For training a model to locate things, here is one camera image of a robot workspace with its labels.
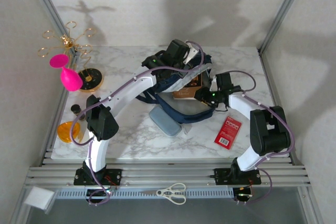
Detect brown hardcover book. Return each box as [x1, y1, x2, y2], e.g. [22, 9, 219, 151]
[172, 73, 204, 101]

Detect navy blue student backpack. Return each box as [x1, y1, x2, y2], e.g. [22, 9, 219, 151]
[135, 48, 218, 134]

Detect red card package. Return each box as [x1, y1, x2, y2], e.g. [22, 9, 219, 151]
[214, 115, 243, 151]

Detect grey-blue pencil case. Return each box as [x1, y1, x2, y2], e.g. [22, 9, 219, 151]
[149, 106, 182, 137]

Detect pink plastic goblet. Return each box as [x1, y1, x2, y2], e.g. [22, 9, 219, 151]
[49, 54, 84, 92]

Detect small dark bottle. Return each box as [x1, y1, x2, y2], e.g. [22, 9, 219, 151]
[70, 104, 87, 122]

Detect orange plastic bowl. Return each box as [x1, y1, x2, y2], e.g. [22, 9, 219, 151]
[57, 121, 84, 145]

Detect white paper in clear sleeve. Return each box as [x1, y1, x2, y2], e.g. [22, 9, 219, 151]
[24, 186, 55, 213]

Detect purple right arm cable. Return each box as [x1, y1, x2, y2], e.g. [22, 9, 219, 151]
[225, 70, 295, 206]

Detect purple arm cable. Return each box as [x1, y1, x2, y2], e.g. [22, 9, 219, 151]
[70, 40, 205, 207]
[225, 70, 295, 206]

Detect aluminium side rail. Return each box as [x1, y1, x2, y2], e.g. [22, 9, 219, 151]
[258, 48, 299, 167]
[39, 50, 81, 167]

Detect gold wire glass rack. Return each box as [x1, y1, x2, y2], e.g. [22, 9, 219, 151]
[37, 21, 104, 93]

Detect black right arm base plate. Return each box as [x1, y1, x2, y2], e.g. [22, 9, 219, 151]
[214, 167, 262, 185]

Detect aluminium cross rail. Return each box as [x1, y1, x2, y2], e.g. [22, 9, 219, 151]
[25, 165, 312, 188]

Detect white handled scissors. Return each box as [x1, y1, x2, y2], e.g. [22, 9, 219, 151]
[140, 183, 187, 205]

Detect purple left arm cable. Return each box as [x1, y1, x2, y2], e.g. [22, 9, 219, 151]
[70, 40, 205, 207]

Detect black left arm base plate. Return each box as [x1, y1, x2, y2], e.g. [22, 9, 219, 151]
[73, 168, 123, 186]

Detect grey slotted cable duct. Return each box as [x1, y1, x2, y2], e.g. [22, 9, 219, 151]
[56, 188, 234, 199]

